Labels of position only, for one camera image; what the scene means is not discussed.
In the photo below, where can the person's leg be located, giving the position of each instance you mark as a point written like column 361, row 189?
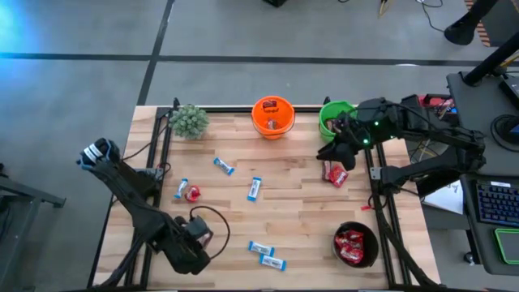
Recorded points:
column 482, row 8

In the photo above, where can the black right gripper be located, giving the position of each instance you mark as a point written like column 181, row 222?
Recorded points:
column 373, row 117

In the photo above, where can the black monitor stand base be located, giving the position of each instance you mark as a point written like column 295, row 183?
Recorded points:
column 507, row 129

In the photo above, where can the wooden stick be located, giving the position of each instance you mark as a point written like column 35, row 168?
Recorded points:
column 383, row 6

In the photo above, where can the black backlit keyboard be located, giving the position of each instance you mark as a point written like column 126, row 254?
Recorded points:
column 498, row 203

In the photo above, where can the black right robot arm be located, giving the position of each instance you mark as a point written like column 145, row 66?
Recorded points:
column 446, row 136

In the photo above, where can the black red electronics box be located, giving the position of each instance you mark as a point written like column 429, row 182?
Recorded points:
column 436, row 101

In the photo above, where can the dark grey keyboard desk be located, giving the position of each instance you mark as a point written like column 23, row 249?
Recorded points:
column 468, row 211

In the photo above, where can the green plastic bucket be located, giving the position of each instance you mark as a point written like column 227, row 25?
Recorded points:
column 334, row 108

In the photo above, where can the small black knob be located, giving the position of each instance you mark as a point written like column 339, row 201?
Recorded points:
column 469, row 257

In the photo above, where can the artificial green potted plant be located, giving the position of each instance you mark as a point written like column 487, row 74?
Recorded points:
column 188, row 121

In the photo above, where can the white paper sheet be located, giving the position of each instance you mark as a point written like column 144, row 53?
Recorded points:
column 448, row 198

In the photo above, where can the orange plastic bucket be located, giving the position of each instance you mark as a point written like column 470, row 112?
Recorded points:
column 284, row 115

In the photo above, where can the grey metal stand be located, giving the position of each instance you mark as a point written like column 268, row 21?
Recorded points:
column 28, row 192

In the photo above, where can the black diagonal pole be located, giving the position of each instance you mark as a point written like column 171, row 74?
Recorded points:
column 490, row 61
column 440, row 184

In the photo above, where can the person's shoe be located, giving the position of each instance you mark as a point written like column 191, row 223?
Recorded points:
column 459, row 33

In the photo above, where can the black floor object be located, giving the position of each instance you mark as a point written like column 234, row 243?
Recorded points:
column 275, row 2

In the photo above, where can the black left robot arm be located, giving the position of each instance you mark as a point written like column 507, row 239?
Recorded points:
column 129, row 190

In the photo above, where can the dark grey cabinet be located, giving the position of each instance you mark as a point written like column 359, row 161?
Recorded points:
column 504, row 20

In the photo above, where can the red candy packet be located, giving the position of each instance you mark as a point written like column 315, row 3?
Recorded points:
column 352, row 255
column 353, row 235
column 344, row 243
column 338, row 177
column 192, row 194

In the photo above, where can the brown chocolate bar packet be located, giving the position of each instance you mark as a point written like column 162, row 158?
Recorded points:
column 332, row 125
column 326, row 170
column 206, row 239

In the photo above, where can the black plastic bucket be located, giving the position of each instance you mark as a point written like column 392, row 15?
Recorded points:
column 371, row 243

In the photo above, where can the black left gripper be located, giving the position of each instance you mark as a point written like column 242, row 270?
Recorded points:
column 182, row 251

